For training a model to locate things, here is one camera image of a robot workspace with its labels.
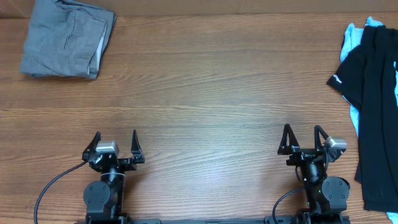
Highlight left black cable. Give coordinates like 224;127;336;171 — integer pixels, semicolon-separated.
33;160;90;224

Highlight black polo shirt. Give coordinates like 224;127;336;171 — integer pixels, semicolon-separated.
327;26;397;212

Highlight right black cable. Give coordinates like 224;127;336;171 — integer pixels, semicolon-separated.
272;146;330;224

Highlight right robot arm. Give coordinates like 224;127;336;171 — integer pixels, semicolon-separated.
272;124;351;224

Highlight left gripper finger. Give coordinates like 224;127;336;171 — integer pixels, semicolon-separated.
131;130;145;164
82;131;101;161

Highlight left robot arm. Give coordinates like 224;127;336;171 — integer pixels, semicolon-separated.
82;131;145;223

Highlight folded grey shorts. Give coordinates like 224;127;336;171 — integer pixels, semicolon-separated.
20;0;116;80

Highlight light blue shirt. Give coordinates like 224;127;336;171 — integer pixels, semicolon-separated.
340;16;397;224

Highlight black cable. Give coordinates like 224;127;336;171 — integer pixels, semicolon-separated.
272;146;330;224
33;160;90;224

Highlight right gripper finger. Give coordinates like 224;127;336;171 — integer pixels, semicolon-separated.
277;124;300;155
314;125;329;150

